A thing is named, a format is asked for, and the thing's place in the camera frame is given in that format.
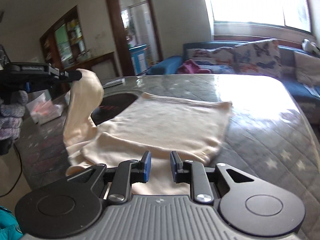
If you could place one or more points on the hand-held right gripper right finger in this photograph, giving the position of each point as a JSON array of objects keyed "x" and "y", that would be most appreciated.
[{"x": 174, "y": 167}]

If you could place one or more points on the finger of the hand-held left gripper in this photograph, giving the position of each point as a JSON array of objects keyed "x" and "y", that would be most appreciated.
[{"x": 72, "y": 75}]

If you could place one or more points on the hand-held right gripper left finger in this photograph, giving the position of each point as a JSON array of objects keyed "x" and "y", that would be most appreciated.
[{"x": 147, "y": 167}]

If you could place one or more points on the cream long-sleeve shirt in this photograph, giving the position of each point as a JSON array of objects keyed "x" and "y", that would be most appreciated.
[{"x": 162, "y": 120}]

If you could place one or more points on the person's left hand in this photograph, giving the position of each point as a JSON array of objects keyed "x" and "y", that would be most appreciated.
[{"x": 12, "y": 120}]

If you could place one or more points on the clear plastic bag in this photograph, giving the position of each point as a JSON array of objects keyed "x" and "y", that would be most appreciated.
[{"x": 45, "y": 110}]

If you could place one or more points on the wooden shelf cabinet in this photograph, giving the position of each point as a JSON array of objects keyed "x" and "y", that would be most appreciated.
[{"x": 72, "y": 35}]

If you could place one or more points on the flat grey box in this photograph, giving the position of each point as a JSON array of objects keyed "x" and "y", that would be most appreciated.
[{"x": 113, "y": 82}]

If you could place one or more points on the round black induction cooktop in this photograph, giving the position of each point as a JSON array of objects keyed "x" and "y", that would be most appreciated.
[{"x": 112, "y": 105}]

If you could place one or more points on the blue cabinet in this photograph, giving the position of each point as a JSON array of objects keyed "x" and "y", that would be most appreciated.
[{"x": 138, "y": 60}]

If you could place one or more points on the grey quilted star table cover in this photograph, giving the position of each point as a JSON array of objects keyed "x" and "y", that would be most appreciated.
[{"x": 262, "y": 142}]

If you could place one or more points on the blue sofa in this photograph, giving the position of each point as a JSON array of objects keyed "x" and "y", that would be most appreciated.
[{"x": 165, "y": 63}]

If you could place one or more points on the magenta cloth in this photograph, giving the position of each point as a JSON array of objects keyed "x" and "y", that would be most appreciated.
[{"x": 187, "y": 67}]

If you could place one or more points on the low butterfly print pillow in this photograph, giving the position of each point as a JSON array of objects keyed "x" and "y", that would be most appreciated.
[{"x": 212, "y": 55}]

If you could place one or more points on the large butterfly print pillow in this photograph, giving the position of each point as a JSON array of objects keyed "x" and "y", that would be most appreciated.
[{"x": 257, "y": 55}]

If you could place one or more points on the teal jacket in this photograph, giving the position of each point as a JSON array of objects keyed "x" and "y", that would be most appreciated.
[{"x": 7, "y": 225}]

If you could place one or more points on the grey pillow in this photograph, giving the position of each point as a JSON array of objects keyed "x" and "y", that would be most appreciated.
[{"x": 307, "y": 67}]

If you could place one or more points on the panda plush toy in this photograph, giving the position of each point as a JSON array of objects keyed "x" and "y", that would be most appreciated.
[{"x": 308, "y": 45}]

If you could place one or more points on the window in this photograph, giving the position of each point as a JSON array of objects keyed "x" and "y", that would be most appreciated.
[{"x": 250, "y": 0}]

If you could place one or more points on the dark wooden door frame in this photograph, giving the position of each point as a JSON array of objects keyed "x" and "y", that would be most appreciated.
[{"x": 119, "y": 30}]

